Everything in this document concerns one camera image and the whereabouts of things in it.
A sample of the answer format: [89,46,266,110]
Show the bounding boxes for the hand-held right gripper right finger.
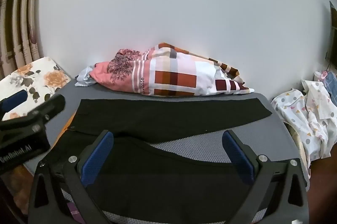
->
[222,130,310,224]

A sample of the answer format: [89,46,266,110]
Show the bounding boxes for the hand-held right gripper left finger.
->
[28,130,114,224]

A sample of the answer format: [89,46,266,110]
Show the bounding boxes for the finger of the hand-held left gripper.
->
[0,90,28,119]
[26,95,66,125]

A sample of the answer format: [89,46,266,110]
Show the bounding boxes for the black pants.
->
[56,98,311,219]

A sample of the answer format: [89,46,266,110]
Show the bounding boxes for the floral pillow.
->
[0,56,72,121]

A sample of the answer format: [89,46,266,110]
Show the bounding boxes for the grey mesh mat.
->
[22,81,311,224]

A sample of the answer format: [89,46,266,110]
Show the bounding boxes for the light blue cloth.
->
[75,65,98,87]

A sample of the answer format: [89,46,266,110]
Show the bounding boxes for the purple patterned garment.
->
[66,201,86,224]

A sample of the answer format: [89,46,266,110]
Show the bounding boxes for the beige cloth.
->
[286,121,311,177]

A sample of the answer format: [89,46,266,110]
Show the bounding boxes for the white dotted cloth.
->
[271,79,337,180]

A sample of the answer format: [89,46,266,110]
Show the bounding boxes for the beige patterned curtain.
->
[0,0,52,80]

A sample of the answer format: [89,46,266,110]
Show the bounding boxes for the checked pink quilt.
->
[90,42,255,96]

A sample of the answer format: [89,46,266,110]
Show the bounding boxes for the blue checked cloth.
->
[322,71,337,106]

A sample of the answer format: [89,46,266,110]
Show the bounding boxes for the dark flat screen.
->
[325,1,337,68]

